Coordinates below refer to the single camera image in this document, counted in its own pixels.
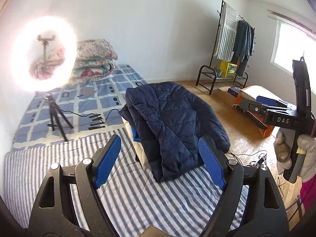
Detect dark navy puffer jacket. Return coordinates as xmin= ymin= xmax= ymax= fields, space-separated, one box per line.
xmin=119 ymin=82 xmax=230 ymax=183

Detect blue and cream clothes pile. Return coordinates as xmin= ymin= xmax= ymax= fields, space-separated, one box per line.
xmin=122 ymin=118 xmax=150 ymax=170

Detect dark hanging clothes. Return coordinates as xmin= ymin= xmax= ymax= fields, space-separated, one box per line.
xmin=231 ymin=20 xmax=254 ymax=76

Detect black clothes rack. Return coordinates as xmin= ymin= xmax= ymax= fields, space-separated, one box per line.
xmin=196 ymin=0 xmax=256 ymax=95

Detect orange cardboard box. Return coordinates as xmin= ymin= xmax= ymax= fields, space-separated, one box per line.
xmin=228 ymin=85 xmax=282 ymax=137

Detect yellow green box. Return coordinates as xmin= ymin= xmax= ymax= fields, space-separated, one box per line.
xmin=220 ymin=60 xmax=237 ymax=78

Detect blue white striped sheet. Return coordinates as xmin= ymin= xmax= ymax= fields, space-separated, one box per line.
xmin=5 ymin=128 xmax=222 ymax=236

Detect blue checked bed sheet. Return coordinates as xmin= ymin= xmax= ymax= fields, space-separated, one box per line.
xmin=11 ymin=65 xmax=146 ymax=151

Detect striped white hanging cloth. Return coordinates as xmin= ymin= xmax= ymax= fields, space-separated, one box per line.
xmin=214 ymin=2 xmax=239 ymax=62

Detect window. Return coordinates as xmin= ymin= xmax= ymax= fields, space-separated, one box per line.
xmin=268 ymin=10 xmax=315 ymax=91

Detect black tripod stand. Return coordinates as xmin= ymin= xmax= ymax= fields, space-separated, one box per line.
xmin=43 ymin=93 xmax=73 ymax=142

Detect floral folded quilt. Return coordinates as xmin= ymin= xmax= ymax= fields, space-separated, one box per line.
xmin=29 ymin=39 xmax=118 ymax=85

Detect black phone holder clamp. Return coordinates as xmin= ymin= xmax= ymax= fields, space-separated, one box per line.
xmin=37 ymin=34 xmax=56 ymax=46

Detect black ring light cable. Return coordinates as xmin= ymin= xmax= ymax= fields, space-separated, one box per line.
xmin=58 ymin=107 xmax=124 ymax=131

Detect white ring light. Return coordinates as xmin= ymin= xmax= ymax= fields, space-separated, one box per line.
xmin=6 ymin=16 xmax=77 ymax=93

